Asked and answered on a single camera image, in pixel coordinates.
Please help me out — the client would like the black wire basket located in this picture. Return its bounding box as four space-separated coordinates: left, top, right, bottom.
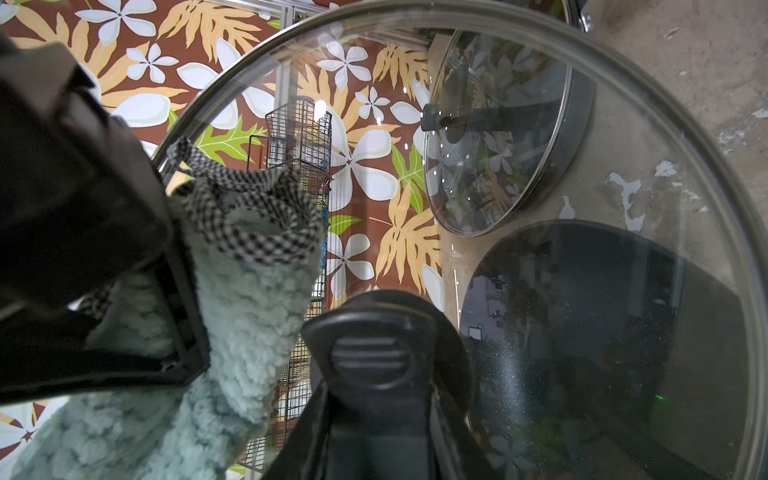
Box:
238 97 332 479

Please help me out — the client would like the right black frying pan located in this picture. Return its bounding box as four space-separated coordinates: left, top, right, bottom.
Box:
419 0 598 238

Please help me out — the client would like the black frying pan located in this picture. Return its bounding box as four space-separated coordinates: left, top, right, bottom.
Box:
419 0 598 238
459 221 748 479

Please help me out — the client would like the left black frying pan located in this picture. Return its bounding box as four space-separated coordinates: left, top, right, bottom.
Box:
459 221 748 479

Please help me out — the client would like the green microfibre cloth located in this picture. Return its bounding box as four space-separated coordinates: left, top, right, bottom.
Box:
11 139 326 479

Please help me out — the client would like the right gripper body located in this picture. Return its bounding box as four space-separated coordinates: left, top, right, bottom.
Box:
1 37 209 404

